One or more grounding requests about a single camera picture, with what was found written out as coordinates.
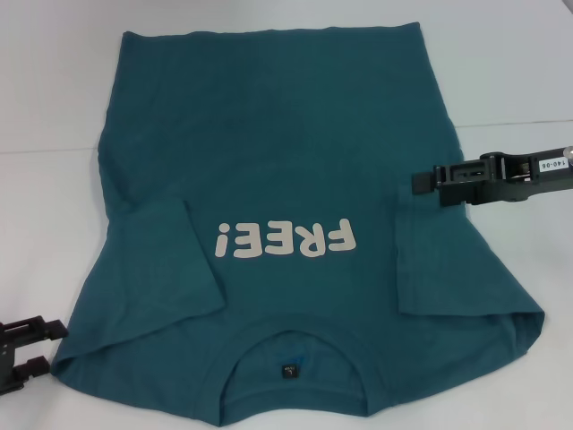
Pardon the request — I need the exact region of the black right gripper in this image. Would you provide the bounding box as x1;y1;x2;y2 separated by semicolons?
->
411;150;573;207

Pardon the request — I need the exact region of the teal t-shirt with FREE print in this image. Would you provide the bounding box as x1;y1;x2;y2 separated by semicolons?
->
49;21;548;426

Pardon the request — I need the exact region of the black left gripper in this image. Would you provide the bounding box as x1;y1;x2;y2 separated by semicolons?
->
0;315;69;391

